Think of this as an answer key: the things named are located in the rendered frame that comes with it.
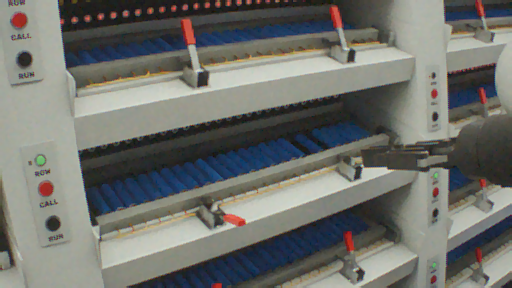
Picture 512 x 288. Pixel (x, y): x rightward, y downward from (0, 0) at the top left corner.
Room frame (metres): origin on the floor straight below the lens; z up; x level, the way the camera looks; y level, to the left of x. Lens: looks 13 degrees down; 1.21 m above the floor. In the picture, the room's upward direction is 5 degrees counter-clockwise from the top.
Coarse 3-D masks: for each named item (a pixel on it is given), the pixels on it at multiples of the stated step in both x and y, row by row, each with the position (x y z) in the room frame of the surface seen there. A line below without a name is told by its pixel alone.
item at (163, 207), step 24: (360, 144) 0.93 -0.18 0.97; (384, 144) 0.97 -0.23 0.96; (288, 168) 0.83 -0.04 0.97; (312, 168) 0.87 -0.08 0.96; (192, 192) 0.74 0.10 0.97; (216, 192) 0.76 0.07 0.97; (240, 192) 0.78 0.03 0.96; (96, 216) 0.67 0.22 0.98; (120, 216) 0.67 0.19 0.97; (144, 216) 0.69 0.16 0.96
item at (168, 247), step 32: (224, 128) 0.91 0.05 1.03; (384, 128) 0.99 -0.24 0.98; (96, 160) 0.78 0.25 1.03; (288, 192) 0.81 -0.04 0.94; (320, 192) 0.82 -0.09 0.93; (352, 192) 0.85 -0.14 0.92; (384, 192) 0.90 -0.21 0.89; (96, 224) 0.64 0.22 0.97; (192, 224) 0.71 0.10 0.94; (256, 224) 0.74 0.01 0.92; (288, 224) 0.78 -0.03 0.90; (128, 256) 0.63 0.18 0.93; (160, 256) 0.65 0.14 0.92; (192, 256) 0.68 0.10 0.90
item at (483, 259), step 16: (496, 224) 1.32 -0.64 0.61; (480, 240) 1.25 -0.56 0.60; (496, 240) 1.24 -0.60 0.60; (448, 256) 1.18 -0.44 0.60; (464, 256) 1.18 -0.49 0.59; (480, 256) 1.12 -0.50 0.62; (496, 256) 1.20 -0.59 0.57; (448, 272) 1.11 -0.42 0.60; (464, 272) 1.15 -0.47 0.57; (480, 272) 1.11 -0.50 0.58; (496, 272) 1.15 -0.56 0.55
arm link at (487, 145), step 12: (492, 120) 0.62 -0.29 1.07; (504, 120) 0.60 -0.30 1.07; (480, 132) 0.62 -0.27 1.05; (492, 132) 0.60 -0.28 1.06; (504, 132) 0.59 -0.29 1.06; (480, 144) 0.61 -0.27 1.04; (492, 144) 0.60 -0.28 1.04; (504, 144) 0.58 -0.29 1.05; (480, 156) 0.61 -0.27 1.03; (492, 156) 0.59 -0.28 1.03; (504, 156) 0.58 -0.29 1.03; (492, 168) 0.60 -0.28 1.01; (504, 168) 0.58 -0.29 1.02; (492, 180) 0.61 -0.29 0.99; (504, 180) 0.59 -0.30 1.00
